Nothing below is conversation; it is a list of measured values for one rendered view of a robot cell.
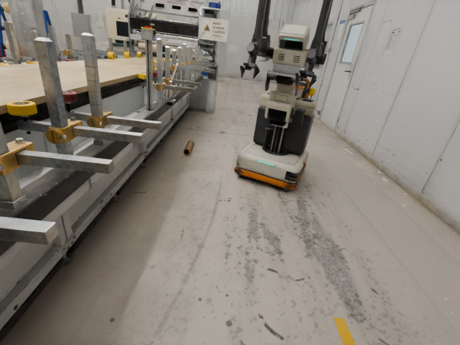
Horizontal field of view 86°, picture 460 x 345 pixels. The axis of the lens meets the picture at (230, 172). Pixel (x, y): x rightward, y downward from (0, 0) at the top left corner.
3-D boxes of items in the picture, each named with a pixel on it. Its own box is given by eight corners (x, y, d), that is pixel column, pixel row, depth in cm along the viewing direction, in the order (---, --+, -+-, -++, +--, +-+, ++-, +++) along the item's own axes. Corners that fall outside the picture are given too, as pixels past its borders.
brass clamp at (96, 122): (114, 122, 118) (113, 111, 116) (100, 130, 106) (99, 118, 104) (101, 120, 118) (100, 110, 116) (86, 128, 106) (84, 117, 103)
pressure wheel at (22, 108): (8, 135, 86) (-2, 102, 81) (27, 129, 94) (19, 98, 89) (29, 138, 86) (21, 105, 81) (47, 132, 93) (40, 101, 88)
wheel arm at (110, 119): (161, 129, 116) (161, 120, 114) (159, 131, 113) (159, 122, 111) (68, 118, 114) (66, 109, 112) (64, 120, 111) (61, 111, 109)
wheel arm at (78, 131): (144, 142, 92) (143, 131, 91) (141, 146, 89) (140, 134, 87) (26, 129, 91) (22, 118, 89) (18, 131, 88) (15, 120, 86)
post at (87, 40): (107, 148, 116) (94, 33, 95) (103, 151, 113) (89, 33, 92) (99, 148, 116) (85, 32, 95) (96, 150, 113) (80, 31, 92)
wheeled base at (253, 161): (254, 154, 306) (257, 135, 295) (305, 168, 285) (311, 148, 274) (232, 174, 250) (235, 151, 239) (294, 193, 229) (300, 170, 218)
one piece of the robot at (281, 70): (267, 90, 217) (272, 63, 207) (298, 95, 208) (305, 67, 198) (262, 91, 204) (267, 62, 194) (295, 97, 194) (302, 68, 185)
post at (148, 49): (154, 109, 182) (152, 40, 162) (152, 110, 177) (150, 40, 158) (148, 108, 182) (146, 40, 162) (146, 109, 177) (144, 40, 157)
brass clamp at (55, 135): (85, 133, 95) (83, 120, 92) (64, 145, 83) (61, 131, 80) (69, 131, 94) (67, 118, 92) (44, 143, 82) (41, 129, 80)
